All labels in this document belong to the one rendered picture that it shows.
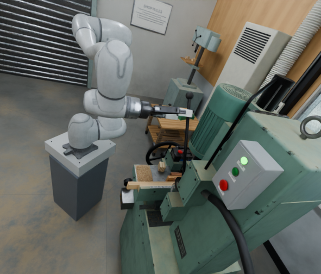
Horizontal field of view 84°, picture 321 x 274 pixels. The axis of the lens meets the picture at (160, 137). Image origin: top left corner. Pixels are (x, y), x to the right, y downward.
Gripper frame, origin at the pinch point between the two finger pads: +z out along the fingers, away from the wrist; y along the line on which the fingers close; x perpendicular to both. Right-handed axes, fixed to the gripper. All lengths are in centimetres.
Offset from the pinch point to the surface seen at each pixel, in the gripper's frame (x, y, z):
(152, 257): -65, -3, -7
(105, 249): -105, -80, -20
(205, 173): -22.0, 23.5, -2.0
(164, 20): 197, -214, 60
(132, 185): -36.2, -17.0, -16.5
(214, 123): -3.9, 14.6, 6.8
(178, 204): -37.6, 7.8, -2.3
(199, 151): -15.9, 4.5, 7.4
